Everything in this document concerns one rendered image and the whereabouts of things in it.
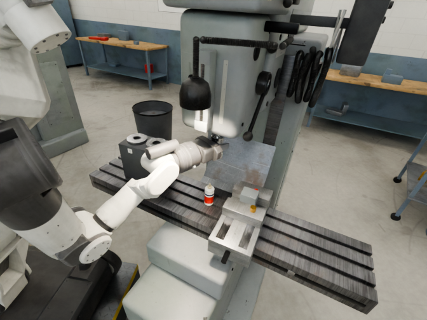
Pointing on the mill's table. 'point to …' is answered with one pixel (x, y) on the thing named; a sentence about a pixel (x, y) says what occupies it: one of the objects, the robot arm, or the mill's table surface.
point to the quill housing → (226, 65)
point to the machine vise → (238, 230)
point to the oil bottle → (209, 195)
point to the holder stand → (133, 145)
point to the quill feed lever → (264, 81)
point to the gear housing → (262, 6)
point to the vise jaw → (243, 213)
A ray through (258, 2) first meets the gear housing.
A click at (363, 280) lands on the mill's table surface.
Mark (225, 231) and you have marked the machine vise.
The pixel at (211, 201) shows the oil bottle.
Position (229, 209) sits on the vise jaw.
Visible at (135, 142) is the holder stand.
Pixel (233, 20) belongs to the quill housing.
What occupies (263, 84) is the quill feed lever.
